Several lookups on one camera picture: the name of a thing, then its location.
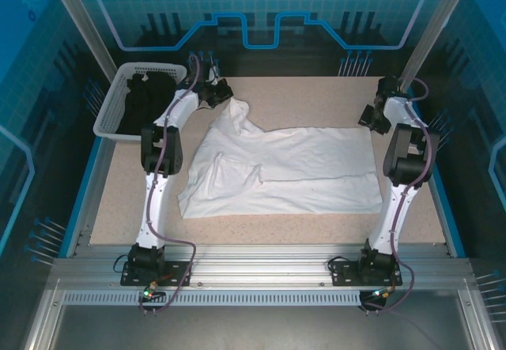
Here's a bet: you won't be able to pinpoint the grey sheet metal panel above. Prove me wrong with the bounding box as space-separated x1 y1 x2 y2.
51 305 475 350

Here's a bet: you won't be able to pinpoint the aluminium frame rail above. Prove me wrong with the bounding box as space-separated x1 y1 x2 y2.
21 278 64 350
458 282 501 350

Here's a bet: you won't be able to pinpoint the slotted grey cable duct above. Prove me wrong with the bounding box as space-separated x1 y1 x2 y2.
62 290 363 307

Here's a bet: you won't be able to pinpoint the aluminium frame post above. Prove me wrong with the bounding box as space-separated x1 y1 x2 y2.
397 0 478 92
42 0 119 86

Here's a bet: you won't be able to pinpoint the black folded clothes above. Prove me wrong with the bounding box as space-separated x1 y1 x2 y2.
114 71 179 137

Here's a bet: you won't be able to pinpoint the small lit connector board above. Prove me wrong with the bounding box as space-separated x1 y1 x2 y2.
142 284 166 303
369 286 398 300

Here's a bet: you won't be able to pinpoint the white perforated plastic basket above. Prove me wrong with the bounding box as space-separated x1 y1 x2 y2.
92 62 188 141

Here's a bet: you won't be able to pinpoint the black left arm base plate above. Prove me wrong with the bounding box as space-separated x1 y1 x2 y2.
120 261 194 288

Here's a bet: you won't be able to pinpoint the blue table edge strip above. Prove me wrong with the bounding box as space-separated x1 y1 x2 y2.
59 128 118 258
402 88 468 258

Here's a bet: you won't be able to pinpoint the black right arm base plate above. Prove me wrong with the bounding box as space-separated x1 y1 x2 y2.
330 258 404 287

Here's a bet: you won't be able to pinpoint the white t-shirt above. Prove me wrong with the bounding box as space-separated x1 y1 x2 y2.
176 97 384 220

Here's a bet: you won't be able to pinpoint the wide aluminium mounting rail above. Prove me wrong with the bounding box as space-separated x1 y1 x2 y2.
51 243 475 290

